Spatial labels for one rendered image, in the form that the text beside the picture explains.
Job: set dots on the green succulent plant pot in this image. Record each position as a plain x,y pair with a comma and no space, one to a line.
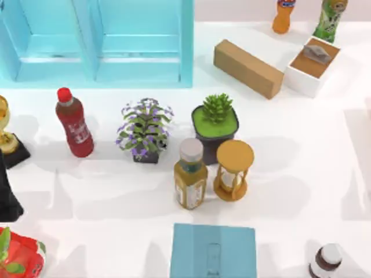
216,124

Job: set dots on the yellow bottle with grey cap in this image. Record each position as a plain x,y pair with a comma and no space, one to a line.
189,179

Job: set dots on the purple flower plant pot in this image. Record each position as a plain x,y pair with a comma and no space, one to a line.
145,131

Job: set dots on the wooden hourglass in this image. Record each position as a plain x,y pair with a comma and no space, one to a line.
233,171

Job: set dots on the brown cardboard box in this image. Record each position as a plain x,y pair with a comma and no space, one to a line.
246,68

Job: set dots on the light blue rack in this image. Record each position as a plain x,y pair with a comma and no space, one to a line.
139,43

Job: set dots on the red bottle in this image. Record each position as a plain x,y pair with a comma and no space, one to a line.
76,127

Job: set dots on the white box with wooden inside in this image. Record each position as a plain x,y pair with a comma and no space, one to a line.
307,75

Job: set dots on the orange bottle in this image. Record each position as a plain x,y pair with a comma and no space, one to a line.
281,20

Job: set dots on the grey stapler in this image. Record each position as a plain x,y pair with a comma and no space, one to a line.
316,51

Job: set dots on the gold trophy on black base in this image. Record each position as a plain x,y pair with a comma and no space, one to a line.
8,144

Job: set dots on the green bottle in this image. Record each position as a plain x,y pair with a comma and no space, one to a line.
328,23

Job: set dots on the brown bottle with white cap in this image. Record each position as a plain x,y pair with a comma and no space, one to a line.
326,262

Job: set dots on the red strawberry plant pot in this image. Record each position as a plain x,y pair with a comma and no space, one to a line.
20,255

